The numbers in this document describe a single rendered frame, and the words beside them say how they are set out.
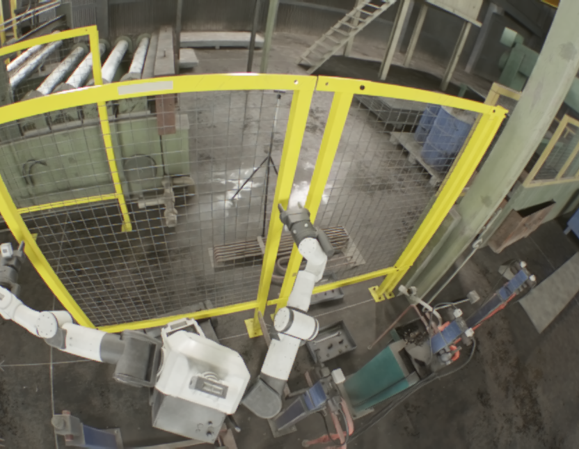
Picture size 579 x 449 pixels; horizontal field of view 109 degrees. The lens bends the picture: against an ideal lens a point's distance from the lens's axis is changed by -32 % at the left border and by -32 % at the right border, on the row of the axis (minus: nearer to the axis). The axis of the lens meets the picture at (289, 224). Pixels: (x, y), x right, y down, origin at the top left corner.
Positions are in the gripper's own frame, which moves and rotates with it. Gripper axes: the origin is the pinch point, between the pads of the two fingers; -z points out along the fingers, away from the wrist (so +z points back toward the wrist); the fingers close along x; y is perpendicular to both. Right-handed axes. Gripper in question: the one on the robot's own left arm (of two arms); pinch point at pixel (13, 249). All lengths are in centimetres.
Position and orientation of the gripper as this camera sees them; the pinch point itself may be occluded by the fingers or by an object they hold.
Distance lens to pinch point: 131.8
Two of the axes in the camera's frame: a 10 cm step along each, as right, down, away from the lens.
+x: 9.3, -1.4, 3.5
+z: 3.4, 7.1, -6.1
